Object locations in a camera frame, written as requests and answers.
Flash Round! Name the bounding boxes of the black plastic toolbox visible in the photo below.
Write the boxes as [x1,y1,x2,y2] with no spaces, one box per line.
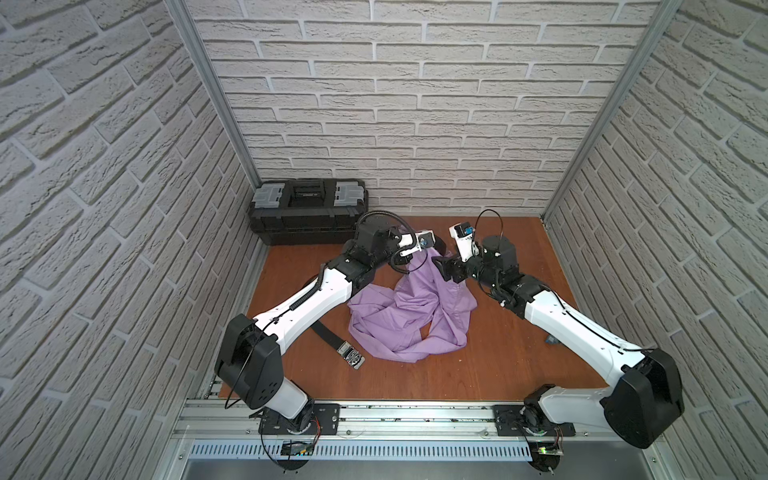
[248,178,369,246]

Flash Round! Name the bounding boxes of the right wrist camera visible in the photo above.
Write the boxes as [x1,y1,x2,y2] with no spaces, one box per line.
[449,222,479,263]

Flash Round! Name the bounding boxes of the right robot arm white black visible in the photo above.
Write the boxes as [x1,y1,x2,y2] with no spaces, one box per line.
[433,223,685,449]

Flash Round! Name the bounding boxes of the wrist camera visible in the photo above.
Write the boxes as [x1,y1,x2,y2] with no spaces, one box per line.
[415,230,436,251]
[449,222,479,263]

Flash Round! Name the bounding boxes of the purple trousers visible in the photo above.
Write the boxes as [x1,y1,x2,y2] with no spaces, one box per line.
[347,248,477,363]

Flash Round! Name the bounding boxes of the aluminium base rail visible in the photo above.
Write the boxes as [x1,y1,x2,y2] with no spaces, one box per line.
[171,399,626,462]

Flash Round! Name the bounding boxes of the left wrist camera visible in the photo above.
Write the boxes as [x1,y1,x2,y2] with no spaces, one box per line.
[415,230,436,251]

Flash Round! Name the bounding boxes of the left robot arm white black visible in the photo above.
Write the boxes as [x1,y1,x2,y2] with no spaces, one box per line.
[214,211,435,433]

